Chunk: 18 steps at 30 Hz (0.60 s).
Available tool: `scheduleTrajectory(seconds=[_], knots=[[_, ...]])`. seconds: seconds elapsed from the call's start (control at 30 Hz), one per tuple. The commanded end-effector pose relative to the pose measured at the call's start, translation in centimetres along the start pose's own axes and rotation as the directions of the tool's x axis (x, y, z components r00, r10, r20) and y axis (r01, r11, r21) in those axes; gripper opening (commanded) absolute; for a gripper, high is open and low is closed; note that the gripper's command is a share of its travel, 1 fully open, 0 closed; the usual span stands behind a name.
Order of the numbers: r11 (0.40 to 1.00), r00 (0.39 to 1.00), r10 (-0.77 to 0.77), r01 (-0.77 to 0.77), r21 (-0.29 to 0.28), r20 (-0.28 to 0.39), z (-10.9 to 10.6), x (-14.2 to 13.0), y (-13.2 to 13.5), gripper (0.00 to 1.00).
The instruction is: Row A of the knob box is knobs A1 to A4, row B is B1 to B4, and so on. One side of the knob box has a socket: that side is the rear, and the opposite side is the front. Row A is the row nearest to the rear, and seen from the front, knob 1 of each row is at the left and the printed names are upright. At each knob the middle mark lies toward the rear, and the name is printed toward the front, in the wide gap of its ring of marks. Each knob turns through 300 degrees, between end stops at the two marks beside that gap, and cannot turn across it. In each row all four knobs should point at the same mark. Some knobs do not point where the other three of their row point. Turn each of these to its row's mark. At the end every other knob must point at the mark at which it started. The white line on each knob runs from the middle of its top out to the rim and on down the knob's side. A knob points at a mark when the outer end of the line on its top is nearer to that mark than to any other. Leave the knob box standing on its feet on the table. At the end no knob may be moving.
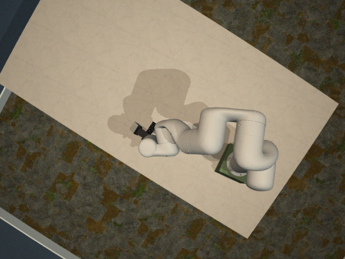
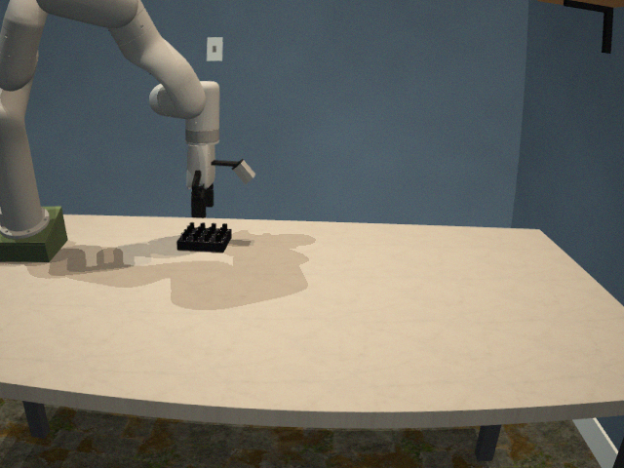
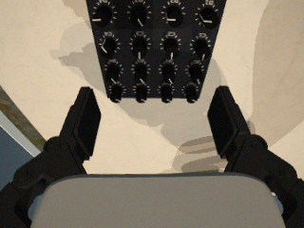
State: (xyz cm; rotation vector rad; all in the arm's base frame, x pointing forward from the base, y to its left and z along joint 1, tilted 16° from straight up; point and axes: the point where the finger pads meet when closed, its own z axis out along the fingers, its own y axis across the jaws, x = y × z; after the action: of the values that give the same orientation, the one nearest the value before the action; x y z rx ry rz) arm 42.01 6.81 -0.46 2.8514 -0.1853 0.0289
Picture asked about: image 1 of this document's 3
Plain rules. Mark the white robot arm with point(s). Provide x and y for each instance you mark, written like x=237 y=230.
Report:
x=252 y=155

